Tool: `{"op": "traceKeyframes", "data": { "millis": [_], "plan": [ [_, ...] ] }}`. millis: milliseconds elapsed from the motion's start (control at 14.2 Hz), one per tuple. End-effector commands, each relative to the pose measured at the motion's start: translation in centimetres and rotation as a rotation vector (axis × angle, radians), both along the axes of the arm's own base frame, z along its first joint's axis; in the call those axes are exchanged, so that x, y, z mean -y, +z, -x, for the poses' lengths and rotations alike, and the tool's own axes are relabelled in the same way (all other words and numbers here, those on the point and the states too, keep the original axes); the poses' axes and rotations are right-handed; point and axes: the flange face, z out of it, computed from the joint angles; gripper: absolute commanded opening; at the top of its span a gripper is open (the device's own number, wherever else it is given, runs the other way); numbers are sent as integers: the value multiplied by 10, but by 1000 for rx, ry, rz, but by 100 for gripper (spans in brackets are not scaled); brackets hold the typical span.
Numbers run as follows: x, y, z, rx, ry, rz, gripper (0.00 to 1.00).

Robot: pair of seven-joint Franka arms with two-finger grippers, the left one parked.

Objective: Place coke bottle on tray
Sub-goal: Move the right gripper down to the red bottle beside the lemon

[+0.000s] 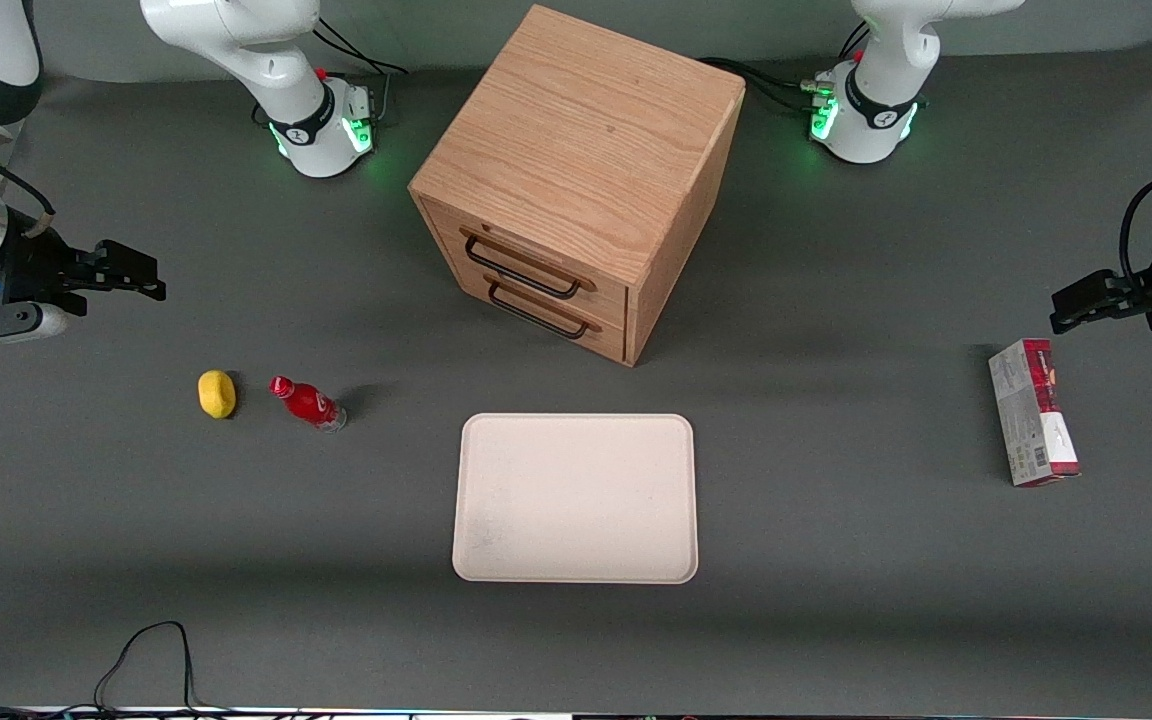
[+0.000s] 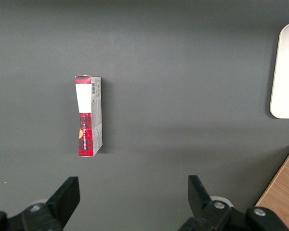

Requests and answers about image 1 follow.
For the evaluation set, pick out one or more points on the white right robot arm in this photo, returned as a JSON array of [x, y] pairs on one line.
[[286, 80]]

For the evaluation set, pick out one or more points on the red and grey carton box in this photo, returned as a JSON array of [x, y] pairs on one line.
[[1033, 412]]

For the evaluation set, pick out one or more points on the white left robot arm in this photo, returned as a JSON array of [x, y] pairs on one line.
[[881, 90]]

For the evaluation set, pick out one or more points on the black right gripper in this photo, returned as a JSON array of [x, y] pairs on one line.
[[34, 267]]

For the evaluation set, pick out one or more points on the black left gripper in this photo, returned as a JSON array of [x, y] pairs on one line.
[[1149, 292]]

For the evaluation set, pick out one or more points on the red coke bottle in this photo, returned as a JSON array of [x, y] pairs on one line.
[[308, 403]]

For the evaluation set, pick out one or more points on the beige rectangular tray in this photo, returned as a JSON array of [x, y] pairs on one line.
[[576, 498]]

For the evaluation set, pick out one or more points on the yellow lemon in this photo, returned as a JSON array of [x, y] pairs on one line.
[[217, 394]]

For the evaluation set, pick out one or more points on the wooden drawer cabinet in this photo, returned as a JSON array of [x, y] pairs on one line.
[[586, 150]]

